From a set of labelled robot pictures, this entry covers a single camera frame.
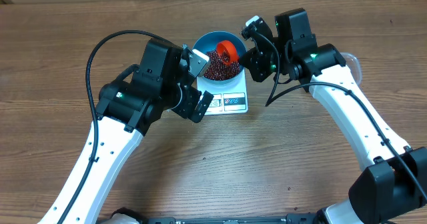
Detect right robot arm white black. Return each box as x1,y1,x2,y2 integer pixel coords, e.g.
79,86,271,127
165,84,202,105
240,8,426,223

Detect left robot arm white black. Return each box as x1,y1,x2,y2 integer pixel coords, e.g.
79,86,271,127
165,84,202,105
40,38,213,223

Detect red beans in bowl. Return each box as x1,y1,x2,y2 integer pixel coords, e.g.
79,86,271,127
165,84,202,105
203,50,241,81

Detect white kitchen scale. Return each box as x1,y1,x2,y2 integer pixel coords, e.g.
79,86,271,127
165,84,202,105
197,70,249,115

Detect blue bowl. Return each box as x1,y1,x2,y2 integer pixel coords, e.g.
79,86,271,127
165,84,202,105
193,31,246,71

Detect red scoop blue handle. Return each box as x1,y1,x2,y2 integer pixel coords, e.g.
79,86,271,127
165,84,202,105
216,40,239,65

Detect clear plastic container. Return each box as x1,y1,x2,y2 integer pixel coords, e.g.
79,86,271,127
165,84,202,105
341,52,363,85

